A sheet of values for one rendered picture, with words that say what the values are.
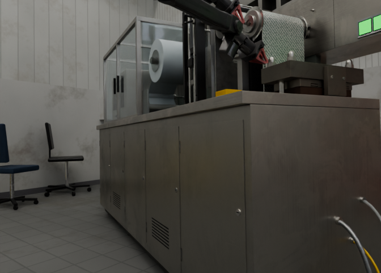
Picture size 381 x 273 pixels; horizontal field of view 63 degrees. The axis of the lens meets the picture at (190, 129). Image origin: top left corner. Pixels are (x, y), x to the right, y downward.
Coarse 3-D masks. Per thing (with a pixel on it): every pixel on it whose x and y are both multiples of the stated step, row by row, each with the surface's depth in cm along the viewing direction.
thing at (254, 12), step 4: (248, 12) 136; (252, 12) 134; (256, 12) 131; (256, 16) 131; (256, 20) 131; (260, 20) 130; (256, 24) 131; (256, 28) 131; (244, 32) 139; (252, 32) 134; (256, 32) 132; (252, 36) 134; (260, 36) 135
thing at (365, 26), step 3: (363, 21) 123; (366, 21) 122; (369, 21) 121; (360, 24) 124; (363, 24) 123; (366, 24) 122; (369, 24) 121; (360, 27) 124; (363, 27) 123; (366, 27) 122; (369, 27) 121; (360, 30) 124; (363, 30) 123; (366, 30) 122; (369, 30) 121; (360, 33) 124; (363, 33) 123
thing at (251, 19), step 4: (248, 16) 134; (252, 16) 132; (244, 20) 137; (248, 20) 135; (252, 20) 132; (248, 24) 134; (252, 24) 132; (244, 28) 137; (248, 28) 134; (252, 28) 132; (248, 32) 135
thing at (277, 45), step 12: (264, 36) 130; (276, 36) 133; (288, 36) 136; (264, 48) 130; (276, 48) 133; (288, 48) 136; (300, 48) 139; (264, 60) 130; (276, 60) 133; (300, 60) 139
